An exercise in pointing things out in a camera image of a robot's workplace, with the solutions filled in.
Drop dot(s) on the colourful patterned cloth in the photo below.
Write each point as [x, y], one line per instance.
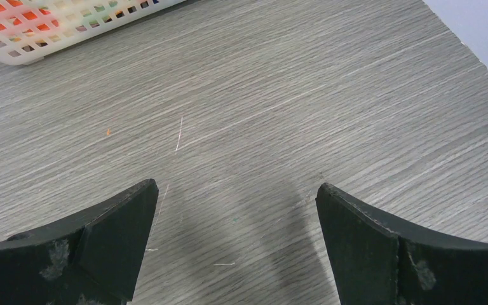
[44, 22]

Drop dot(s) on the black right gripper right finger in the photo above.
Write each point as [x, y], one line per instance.
[379, 258]

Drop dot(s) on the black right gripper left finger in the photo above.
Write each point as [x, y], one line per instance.
[92, 256]

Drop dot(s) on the white plastic basket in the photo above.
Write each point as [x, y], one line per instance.
[22, 54]

